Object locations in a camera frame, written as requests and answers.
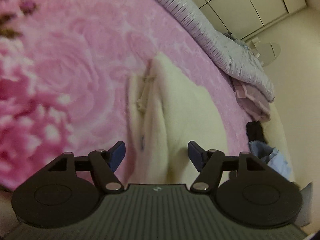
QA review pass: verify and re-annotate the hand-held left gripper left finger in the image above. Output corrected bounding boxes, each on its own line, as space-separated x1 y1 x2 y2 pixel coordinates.
45 141 125 194

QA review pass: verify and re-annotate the cream wardrobe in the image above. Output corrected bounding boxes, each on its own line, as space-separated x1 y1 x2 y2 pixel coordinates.
172 0 307 40

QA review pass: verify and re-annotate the purple pillow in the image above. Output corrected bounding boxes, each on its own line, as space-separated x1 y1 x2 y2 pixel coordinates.
232 81 272 123

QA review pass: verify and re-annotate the cream knit sweater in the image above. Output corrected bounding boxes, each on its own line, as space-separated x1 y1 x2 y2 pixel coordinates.
127 51 242 183

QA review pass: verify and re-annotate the oval vanity mirror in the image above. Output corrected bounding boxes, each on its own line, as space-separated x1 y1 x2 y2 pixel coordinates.
257 42 282 67

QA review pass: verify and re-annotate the black garment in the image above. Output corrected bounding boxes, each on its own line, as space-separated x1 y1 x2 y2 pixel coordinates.
246 121 266 143

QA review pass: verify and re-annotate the pink floral blanket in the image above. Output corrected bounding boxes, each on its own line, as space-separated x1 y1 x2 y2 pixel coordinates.
0 0 253 193

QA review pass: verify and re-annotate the grey-blue cushion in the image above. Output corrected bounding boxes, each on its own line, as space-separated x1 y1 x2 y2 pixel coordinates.
299 181 313 227

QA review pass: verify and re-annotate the grey striped duvet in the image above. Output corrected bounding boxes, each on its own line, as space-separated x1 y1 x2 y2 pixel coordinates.
132 0 275 103

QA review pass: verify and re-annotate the cream headboard cushion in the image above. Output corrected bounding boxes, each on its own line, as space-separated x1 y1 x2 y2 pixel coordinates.
260 100 300 188

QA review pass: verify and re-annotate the grey plush toy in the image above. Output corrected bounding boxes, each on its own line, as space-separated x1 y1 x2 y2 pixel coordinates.
224 31 242 43

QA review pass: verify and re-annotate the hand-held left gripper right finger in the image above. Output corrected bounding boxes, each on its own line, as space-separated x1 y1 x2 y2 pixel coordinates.
188 141 268 194

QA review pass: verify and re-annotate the light blue shirt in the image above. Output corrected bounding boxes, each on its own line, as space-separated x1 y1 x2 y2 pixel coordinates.
248 140 293 182

